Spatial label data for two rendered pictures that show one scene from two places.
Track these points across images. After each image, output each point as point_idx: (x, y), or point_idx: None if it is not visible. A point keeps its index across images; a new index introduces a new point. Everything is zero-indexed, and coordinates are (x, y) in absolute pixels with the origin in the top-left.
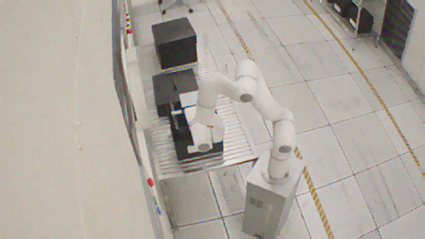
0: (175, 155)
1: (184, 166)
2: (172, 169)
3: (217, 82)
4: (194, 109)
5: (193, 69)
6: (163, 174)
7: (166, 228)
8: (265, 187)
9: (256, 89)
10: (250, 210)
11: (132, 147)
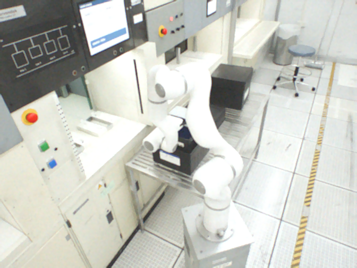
0: None
1: (151, 167)
2: (142, 164)
3: (155, 72)
4: (173, 118)
5: (224, 109)
6: (132, 163)
7: (83, 200)
8: (188, 228)
9: (174, 86)
10: (186, 252)
11: None
